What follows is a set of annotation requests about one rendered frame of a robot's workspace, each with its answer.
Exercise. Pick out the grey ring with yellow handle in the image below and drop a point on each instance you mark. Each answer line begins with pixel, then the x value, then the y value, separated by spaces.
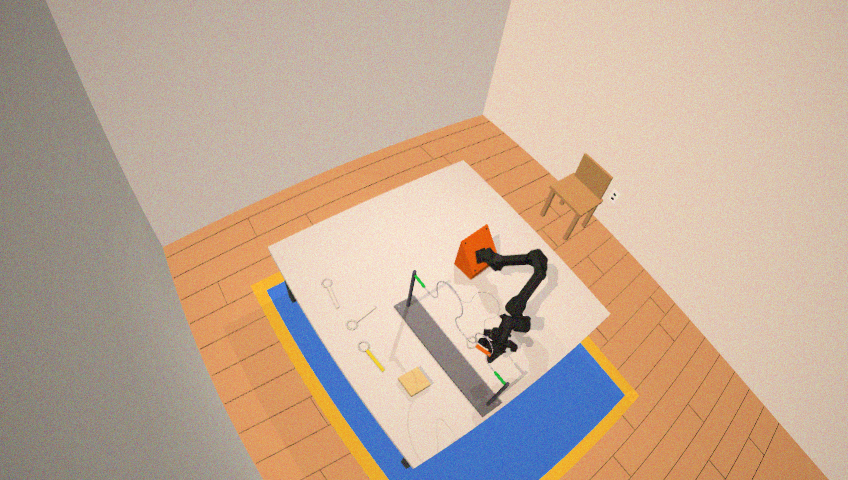
pixel 371 355

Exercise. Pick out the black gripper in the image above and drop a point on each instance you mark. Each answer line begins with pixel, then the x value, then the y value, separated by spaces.
pixel 499 345

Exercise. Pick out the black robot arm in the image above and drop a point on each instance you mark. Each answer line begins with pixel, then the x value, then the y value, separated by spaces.
pixel 517 304

